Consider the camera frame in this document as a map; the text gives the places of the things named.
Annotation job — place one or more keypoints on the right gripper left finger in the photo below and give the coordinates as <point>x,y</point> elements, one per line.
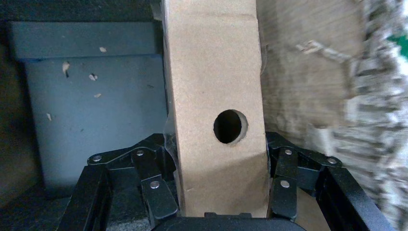
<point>156,194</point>

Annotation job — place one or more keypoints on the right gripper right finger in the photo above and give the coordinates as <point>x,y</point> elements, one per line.
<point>287,172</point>

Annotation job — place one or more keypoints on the small brown cardboard box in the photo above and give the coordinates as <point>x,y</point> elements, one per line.
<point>207,70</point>

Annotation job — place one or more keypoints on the large open brown carton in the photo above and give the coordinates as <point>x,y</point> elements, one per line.
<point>302,79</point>

